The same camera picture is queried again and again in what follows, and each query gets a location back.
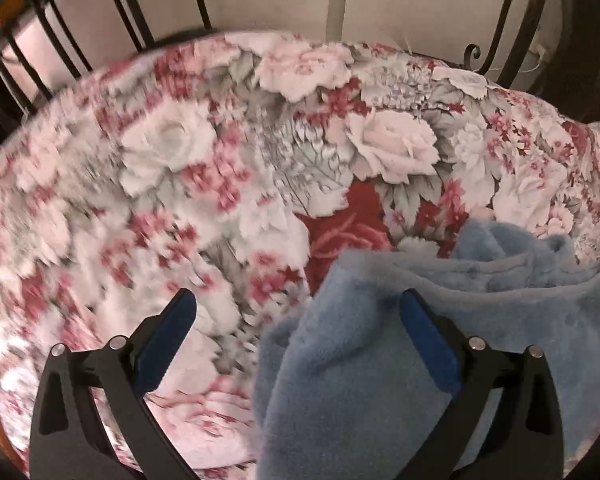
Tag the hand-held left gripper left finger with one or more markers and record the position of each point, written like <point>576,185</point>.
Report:
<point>165,345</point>

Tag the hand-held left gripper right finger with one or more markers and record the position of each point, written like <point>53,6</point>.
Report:
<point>427,335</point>

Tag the blue fleece zip jacket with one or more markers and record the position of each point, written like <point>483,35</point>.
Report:
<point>370,360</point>

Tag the floral printed blanket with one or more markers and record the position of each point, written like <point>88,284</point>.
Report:
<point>180,185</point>

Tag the black metal side table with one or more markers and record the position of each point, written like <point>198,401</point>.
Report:
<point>130,15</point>

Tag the black metal bed frame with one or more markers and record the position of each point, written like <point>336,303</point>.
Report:
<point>517,10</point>

